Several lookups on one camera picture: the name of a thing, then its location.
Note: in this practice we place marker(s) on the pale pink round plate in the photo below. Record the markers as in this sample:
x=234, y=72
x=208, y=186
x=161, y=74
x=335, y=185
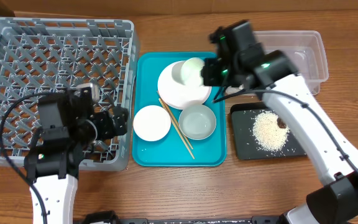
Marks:
x=179, y=96

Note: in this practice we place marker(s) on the brown food chunk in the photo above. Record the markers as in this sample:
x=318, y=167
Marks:
x=281, y=124

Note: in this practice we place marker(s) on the white paper cup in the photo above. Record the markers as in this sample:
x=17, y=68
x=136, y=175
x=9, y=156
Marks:
x=188, y=72

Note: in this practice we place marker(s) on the grey plastic dish rack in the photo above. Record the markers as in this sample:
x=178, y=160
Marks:
x=51, y=55

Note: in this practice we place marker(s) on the black food waste tray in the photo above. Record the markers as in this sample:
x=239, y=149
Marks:
x=242, y=119

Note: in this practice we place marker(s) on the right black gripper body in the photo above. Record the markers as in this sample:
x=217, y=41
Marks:
x=212, y=73

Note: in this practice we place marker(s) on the grey-green bowl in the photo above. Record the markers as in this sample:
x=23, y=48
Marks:
x=197, y=122

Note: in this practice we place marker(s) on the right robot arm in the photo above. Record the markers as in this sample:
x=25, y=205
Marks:
x=276, y=81

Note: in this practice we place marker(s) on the clear plastic waste bin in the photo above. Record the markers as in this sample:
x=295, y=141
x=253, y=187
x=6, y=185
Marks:
x=304, y=48

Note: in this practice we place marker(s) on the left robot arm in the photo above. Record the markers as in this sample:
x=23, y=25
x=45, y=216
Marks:
x=53, y=166

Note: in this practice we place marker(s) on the pile of white rice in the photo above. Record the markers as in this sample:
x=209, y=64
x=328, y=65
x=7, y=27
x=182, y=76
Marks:
x=268, y=134

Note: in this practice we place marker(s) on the pink bowl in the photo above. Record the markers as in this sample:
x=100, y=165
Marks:
x=151, y=123

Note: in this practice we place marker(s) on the teal serving tray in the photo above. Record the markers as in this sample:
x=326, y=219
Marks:
x=170, y=151

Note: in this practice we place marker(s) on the lower wooden chopstick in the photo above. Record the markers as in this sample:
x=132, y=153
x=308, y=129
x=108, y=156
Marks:
x=176, y=126

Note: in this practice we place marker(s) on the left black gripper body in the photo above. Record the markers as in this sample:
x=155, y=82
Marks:
x=105, y=129

